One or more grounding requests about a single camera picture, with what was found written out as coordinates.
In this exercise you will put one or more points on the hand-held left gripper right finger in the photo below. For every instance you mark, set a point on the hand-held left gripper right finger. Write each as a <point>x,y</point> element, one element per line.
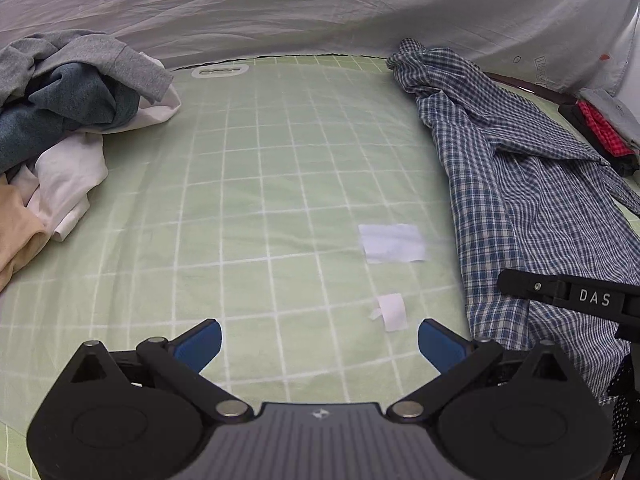
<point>442,347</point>

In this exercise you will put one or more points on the red checked cloth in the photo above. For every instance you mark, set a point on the red checked cloth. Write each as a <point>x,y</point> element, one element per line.
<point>600,127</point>

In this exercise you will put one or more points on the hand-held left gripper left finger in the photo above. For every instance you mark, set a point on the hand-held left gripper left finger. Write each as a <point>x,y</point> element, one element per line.
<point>197,347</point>

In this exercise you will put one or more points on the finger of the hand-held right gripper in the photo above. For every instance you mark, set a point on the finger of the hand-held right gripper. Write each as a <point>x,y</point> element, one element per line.
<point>530,285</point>

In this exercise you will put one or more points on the grey carrot-print bed sheet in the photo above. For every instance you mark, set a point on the grey carrot-print bed sheet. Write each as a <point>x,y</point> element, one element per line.
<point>350,20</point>

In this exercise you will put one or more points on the grey folded garment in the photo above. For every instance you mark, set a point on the grey folded garment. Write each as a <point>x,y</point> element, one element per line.
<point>610,107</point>

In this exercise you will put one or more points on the large white tape piece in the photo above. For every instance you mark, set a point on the large white tape piece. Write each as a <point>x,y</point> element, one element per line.
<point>392,242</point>

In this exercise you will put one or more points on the white garment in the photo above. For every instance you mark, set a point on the white garment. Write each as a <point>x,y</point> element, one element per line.
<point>70,180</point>

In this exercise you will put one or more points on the red and dark folded clothes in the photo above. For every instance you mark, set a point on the red and dark folded clothes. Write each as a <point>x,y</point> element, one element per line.
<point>572,117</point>

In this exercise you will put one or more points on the green grid mat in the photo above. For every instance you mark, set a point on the green grid mat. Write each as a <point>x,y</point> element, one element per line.
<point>250,210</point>

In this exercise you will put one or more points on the dark brown bed rail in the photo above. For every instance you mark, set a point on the dark brown bed rail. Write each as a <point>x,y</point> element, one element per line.
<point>530,89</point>

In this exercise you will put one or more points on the blue-grey garment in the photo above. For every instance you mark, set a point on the blue-grey garment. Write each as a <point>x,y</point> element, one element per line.
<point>65,100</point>

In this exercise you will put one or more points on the beige garment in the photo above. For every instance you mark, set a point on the beige garment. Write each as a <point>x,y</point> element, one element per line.
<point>15,235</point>

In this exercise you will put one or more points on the blue plaid shirt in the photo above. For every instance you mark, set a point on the blue plaid shirt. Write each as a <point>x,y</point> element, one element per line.
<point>500,185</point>

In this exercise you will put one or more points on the small white tape piece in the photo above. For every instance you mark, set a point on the small white tape piece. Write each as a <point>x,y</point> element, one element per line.
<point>392,312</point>

